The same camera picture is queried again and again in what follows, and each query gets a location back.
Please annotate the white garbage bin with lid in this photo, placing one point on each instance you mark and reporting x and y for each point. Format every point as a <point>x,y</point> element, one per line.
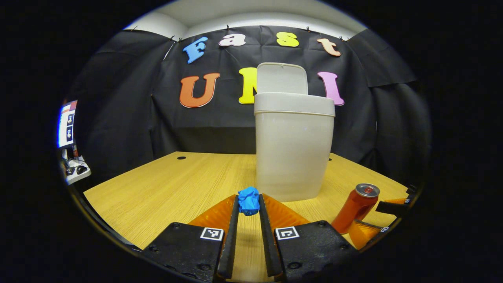
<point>292,149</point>

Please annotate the red pop can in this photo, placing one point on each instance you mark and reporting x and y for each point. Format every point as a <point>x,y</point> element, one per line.
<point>353,208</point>

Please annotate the blue paper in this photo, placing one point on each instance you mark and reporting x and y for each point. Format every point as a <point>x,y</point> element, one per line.
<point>248,200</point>

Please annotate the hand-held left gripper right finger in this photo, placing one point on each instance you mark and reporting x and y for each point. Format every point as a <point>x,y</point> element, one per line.
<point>267,243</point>

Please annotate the white side desk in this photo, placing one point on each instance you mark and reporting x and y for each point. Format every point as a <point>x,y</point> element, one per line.
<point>78,177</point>

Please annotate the black computer mouse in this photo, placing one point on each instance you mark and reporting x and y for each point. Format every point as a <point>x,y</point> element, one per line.
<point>81,169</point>

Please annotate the red drink bottle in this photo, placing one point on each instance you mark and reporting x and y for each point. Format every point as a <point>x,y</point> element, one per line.
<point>75,151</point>

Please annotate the computer monitor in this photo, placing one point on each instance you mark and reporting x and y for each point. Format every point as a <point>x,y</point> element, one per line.
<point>67,125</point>

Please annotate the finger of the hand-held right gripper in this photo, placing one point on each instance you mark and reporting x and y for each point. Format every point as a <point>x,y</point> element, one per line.
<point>393,208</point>
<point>363,234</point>

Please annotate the wooden desktop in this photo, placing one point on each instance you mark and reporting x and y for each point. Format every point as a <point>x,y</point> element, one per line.
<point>165,188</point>

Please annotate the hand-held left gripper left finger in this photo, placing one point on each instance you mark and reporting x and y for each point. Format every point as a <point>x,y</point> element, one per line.
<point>232,243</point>

